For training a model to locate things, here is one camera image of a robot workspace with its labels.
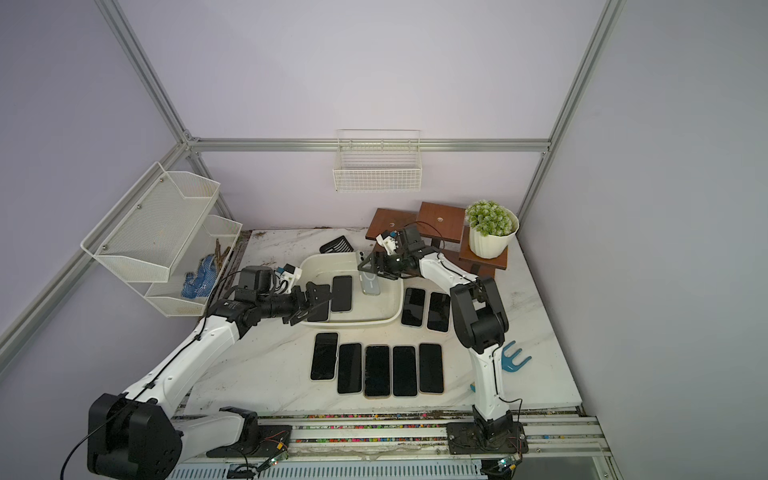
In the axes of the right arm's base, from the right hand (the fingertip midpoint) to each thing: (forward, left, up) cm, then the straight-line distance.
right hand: (368, 273), depth 94 cm
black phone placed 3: (-28, -3, -10) cm, 30 cm away
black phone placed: (-24, +13, -10) cm, 29 cm away
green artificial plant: (+3, -35, +20) cm, 40 cm away
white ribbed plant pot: (0, -36, +11) cm, 38 cm away
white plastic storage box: (-2, +3, -12) cm, 13 cm away
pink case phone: (-26, -19, -15) cm, 35 cm away
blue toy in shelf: (-6, +49, +4) cm, 49 cm away
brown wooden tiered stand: (+10, -23, +11) cm, 27 cm away
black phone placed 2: (-27, +5, -10) cm, 29 cm away
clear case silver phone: (-4, -1, +1) cm, 4 cm away
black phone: (+1, +11, -13) cm, 17 cm away
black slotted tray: (+21, +14, -9) cm, 27 cm away
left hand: (-16, +11, +6) cm, 20 cm away
